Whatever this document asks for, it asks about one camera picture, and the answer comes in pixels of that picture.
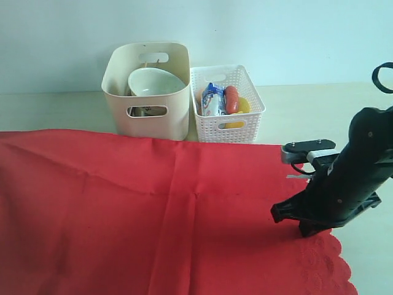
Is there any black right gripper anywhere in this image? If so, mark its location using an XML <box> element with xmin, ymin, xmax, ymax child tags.
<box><xmin>270</xmin><ymin>153</ymin><xmax>381</xmax><ymax>237</ymax></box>

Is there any yellow cheese wedge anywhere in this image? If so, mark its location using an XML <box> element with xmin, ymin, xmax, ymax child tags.
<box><xmin>224</xmin><ymin>111</ymin><xmax>245</xmax><ymax>129</ymax></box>

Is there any yellow lemon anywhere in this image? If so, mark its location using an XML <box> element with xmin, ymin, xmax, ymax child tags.
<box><xmin>238</xmin><ymin>96</ymin><xmax>251</xmax><ymax>113</ymax></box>

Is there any red sausage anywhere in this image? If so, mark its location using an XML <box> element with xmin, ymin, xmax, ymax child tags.
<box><xmin>225</xmin><ymin>85</ymin><xmax>239</xmax><ymax>114</ymax></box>

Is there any blue white milk carton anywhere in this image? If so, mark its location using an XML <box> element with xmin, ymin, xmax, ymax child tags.
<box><xmin>201</xmin><ymin>82</ymin><xmax>227</xmax><ymax>117</ymax></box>

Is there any orange fried chicken piece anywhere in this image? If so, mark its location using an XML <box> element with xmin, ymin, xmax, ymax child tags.
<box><xmin>196</xmin><ymin>89</ymin><xmax>204</xmax><ymax>107</ymax></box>

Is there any stainless steel cup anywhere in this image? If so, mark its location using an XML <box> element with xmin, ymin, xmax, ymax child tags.
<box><xmin>127</xmin><ymin>106</ymin><xmax>144</xmax><ymax>117</ymax></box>

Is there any pale green ceramic bowl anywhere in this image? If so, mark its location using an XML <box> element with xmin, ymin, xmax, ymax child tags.
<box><xmin>127</xmin><ymin>66</ymin><xmax>186</xmax><ymax>117</ymax></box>

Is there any red table cloth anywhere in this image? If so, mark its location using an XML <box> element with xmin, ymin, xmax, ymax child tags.
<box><xmin>1</xmin><ymin>130</ymin><xmax>357</xmax><ymax>294</ymax></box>

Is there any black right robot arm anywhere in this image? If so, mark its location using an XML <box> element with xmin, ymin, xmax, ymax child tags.
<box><xmin>271</xmin><ymin>108</ymin><xmax>392</xmax><ymax>237</ymax></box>

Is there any white perforated plastic basket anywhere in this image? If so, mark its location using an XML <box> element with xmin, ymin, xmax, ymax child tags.
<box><xmin>190</xmin><ymin>65</ymin><xmax>265</xmax><ymax>143</ymax></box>

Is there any cream plastic tub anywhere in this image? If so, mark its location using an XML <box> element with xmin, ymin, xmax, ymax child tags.
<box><xmin>101</xmin><ymin>42</ymin><xmax>190</xmax><ymax>140</ymax></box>

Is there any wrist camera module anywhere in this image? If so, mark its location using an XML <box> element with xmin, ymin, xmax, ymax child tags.
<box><xmin>281</xmin><ymin>139</ymin><xmax>338</xmax><ymax>164</ymax></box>

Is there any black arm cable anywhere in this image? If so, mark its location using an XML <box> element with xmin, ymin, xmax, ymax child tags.
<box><xmin>372</xmin><ymin>61</ymin><xmax>393</xmax><ymax>94</ymax></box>

